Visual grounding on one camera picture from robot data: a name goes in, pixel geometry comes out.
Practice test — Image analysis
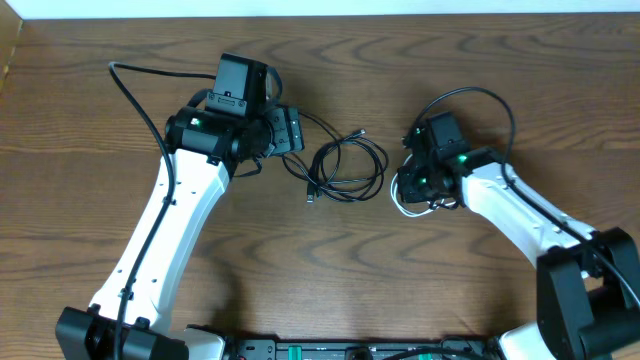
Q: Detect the black usb cable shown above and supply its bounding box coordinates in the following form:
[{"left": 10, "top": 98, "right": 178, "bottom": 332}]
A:
[{"left": 269, "top": 110, "right": 390, "bottom": 205}]

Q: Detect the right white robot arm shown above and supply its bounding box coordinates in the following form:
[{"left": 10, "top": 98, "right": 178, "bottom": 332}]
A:
[{"left": 391, "top": 148, "right": 639, "bottom": 359}]

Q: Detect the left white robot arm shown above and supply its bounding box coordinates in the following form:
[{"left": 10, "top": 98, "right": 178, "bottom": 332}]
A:
[{"left": 55, "top": 106, "right": 304, "bottom": 359}]

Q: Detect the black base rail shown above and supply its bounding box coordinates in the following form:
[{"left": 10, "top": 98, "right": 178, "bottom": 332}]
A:
[{"left": 219, "top": 333, "right": 502, "bottom": 360}]

